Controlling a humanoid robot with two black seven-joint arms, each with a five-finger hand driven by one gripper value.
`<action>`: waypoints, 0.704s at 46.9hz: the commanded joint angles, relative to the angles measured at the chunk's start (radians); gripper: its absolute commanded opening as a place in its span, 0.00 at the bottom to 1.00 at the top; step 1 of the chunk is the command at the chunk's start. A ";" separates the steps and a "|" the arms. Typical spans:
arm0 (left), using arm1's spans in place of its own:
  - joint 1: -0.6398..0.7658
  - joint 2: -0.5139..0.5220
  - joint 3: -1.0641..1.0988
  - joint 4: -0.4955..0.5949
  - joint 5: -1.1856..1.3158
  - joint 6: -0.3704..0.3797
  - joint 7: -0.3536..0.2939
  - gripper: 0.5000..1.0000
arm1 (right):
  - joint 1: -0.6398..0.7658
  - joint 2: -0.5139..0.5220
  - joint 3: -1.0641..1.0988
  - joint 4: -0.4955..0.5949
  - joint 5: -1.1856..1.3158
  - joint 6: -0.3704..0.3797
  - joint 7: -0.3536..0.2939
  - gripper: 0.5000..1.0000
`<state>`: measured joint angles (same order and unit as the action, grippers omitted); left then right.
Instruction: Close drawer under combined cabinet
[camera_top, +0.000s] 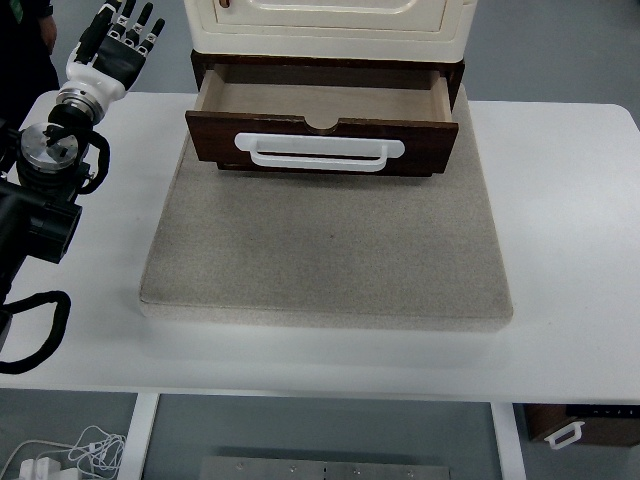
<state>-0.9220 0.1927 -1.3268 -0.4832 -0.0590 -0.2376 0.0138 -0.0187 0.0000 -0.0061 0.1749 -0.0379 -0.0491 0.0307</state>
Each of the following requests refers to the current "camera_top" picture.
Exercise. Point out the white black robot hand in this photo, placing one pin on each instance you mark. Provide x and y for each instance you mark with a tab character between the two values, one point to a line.
103	68

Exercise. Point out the dark wooden drawer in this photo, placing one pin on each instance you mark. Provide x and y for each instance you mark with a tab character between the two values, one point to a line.
421	119

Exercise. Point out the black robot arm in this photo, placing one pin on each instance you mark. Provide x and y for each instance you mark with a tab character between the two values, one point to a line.
47	128

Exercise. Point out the cream white cabinet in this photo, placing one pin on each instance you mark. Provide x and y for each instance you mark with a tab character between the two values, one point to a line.
414	31

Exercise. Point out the spare wooden drawer on floor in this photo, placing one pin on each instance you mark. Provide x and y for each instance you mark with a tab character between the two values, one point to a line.
560	425

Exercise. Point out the person in dark clothes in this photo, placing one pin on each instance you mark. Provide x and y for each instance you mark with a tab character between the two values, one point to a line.
28	37

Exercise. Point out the beige fabric mat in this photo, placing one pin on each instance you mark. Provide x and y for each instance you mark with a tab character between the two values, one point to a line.
330	251

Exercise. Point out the white left table leg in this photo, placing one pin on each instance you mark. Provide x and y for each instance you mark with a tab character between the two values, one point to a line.
138	437

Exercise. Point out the white table leg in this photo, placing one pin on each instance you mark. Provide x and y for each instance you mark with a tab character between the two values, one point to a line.
138	437
507	441

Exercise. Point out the white power adapter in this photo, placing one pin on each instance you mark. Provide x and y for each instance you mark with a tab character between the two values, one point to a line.
44	468

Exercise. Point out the white right table leg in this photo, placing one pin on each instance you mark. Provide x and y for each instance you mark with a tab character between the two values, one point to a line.
507	441

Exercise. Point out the white drawer handle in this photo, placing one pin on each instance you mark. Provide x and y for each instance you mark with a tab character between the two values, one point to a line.
341	154

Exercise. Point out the dark wooden drawer frame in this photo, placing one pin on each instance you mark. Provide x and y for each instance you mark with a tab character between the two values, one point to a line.
315	71

